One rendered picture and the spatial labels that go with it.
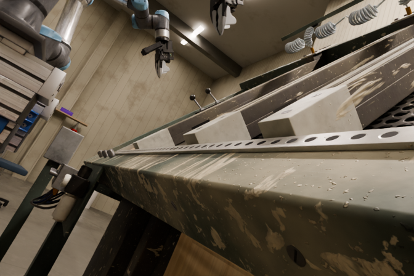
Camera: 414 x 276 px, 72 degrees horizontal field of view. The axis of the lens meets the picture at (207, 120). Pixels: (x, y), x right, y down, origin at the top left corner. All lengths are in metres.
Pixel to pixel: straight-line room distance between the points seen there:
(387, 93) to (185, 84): 8.94
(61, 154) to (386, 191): 1.57
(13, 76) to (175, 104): 8.31
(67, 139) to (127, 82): 7.14
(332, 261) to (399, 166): 0.07
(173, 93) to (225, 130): 8.53
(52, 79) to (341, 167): 0.80
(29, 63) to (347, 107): 0.78
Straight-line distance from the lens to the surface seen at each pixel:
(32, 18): 0.99
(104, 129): 8.41
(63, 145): 1.66
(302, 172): 0.25
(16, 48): 0.94
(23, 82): 0.91
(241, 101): 1.22
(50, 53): 1.50
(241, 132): 0.63
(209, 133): 0.59
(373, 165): 0.23
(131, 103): 8.65
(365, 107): 0.48
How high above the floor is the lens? 0.78
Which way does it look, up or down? 18 degrees up
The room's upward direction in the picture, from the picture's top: 25 degrees clockwise
